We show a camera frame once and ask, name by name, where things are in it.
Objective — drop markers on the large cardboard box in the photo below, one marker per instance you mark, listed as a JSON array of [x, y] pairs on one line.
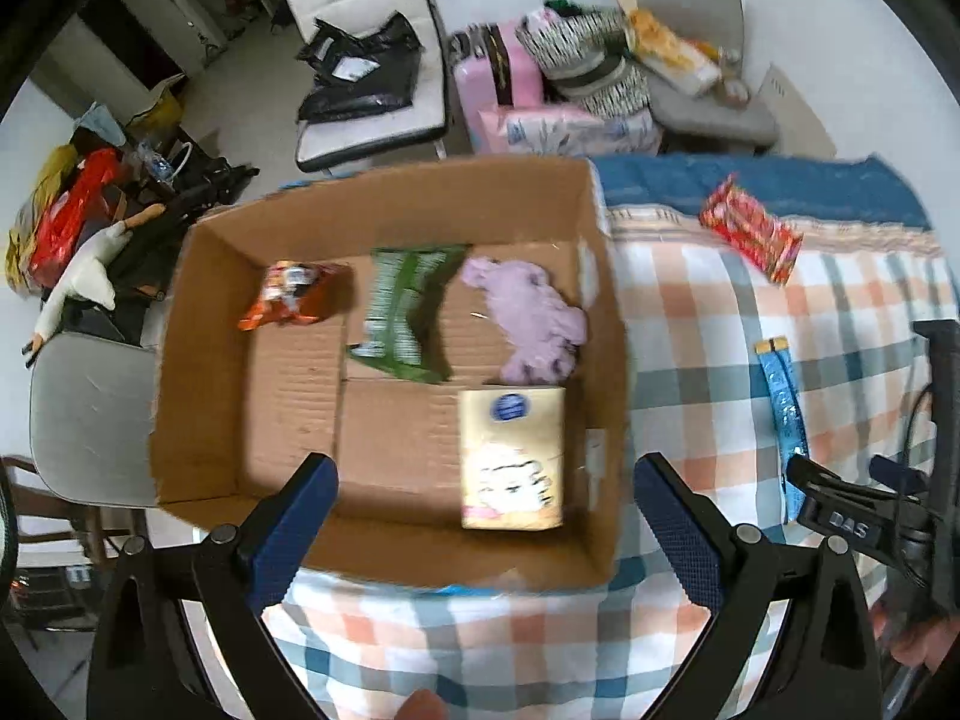
[[237, 412]]

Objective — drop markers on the black plastic bag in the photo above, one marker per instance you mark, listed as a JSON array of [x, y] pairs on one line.
[[360, 76]]

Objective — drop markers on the pink suitcase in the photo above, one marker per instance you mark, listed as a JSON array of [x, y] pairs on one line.
[[492, 69]]

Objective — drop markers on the red floral snack packet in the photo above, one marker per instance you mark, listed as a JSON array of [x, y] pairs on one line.
[[767, 242]]

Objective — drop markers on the lilac soft cloth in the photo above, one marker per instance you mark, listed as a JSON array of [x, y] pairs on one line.
[[544, 331]]

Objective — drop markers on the blue strap packet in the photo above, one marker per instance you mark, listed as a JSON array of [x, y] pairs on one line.
[[777, 368]]

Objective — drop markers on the beige flat board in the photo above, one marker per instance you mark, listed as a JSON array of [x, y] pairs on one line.
[[800, 132]]

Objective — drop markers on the pink floral bag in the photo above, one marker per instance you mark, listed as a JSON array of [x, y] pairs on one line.
[[564, 130]]

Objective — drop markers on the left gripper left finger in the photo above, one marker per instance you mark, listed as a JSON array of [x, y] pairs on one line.
[[145, 663]]

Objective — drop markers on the zebra pattern hats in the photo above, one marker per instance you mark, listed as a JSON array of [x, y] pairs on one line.
[[587, 59]]

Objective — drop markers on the green snack bag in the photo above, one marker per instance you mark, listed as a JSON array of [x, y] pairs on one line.
[[400, 325]]

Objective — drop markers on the tape roll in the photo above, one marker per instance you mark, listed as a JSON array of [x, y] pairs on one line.
[[733, 92]]

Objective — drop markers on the yellow white package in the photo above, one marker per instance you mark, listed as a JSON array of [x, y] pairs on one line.
[[659, 49]]

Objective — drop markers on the person's hand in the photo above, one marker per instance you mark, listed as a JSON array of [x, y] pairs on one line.
[[423, 705]]

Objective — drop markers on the white black chair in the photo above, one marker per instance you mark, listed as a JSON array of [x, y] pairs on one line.
[[323, 147]]

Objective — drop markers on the orange snack bag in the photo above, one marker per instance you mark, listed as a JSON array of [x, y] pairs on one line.
[[296, 293]]

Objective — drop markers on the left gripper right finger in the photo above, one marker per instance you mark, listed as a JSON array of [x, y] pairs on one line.
[[735, 573]]

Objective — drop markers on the yellow tissue pack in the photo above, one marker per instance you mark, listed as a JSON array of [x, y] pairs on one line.
[[512, 452]]

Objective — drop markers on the grey chair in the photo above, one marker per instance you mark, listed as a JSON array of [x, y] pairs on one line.
[[91, 414], [717, 28]]

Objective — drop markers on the red plastic bag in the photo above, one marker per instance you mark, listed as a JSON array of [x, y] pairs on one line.
[[62, 223]]

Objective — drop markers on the grey chair at left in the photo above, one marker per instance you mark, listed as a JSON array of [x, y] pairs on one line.
[[91, 414]]

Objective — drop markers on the white goose plush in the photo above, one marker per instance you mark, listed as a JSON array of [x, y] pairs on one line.
[[86, 277]]

